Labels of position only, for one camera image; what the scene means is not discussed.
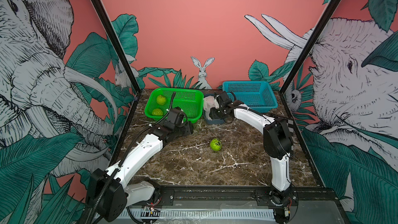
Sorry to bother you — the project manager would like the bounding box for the green custard apple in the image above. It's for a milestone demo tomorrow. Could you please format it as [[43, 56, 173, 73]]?
[[210, 139, 222, 151], [151, 108, 164, 116], [156, 95, 167, 106]]

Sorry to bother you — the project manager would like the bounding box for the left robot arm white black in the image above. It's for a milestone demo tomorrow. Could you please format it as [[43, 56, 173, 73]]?
[[79, 121, 193, 224]]

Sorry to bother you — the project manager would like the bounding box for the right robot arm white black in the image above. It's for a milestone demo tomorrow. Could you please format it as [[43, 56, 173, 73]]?
[[214, 91, 293, 194]]

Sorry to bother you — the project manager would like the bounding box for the stack of white foam nets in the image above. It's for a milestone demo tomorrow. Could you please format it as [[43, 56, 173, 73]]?
[[203, 95, 219, 118]]

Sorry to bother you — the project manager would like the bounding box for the green custard apple front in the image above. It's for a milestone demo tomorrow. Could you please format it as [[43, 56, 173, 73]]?
[[151, 108, 164, 116]]

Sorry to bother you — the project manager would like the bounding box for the dark blue small bin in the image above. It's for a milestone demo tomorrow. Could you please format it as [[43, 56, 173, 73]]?
[[203, 94, 225, 125]]

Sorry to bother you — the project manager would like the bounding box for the bright green plastic basket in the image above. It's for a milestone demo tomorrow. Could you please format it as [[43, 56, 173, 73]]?
[[145, 88, 204, 123]]

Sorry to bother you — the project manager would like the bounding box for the teal plastic basket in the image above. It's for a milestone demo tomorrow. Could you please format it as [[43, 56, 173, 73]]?
[[222, 81, 278, 113]]

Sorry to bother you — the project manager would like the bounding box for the black white checkerboard plate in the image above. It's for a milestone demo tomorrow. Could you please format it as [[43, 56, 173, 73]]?
[[287, 119, 294, 134]]

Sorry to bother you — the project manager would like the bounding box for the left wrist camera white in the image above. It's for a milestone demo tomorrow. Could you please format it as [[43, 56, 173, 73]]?
[[165, 107, 185, 130]]

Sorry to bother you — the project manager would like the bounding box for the black front mounting rail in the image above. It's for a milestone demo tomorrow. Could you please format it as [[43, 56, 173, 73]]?
[[136, 185, 338, 208]]

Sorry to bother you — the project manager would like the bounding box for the black right frame post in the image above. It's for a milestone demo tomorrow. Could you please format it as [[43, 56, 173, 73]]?
[[279, 0, 341, 95]]

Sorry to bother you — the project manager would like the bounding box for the black frame post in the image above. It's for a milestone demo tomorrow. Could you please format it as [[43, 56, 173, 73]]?
[[90, 0, 142, 94], [279, 0, 341, 95]]

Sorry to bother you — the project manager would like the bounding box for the white slotted cable duct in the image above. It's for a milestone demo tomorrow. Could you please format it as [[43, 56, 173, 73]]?
[[130, 208, 275, 222]]

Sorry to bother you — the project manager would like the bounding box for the black left frame post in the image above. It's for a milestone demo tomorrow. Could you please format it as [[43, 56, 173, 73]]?
[[90, 0, 142, 94]]

